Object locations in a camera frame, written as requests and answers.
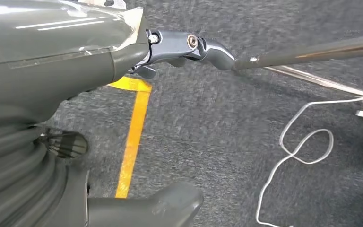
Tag yellow floor tape square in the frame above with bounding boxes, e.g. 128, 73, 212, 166
106, 76, 153, 199

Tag stainless steel work table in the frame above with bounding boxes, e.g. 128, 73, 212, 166
233, 32, 363, 109

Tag white power cable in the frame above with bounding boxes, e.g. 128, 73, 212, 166
255, 93, 363, 227

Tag ribbed grey left arm sleeve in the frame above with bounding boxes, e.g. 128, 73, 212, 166
0, 122, 90, 227

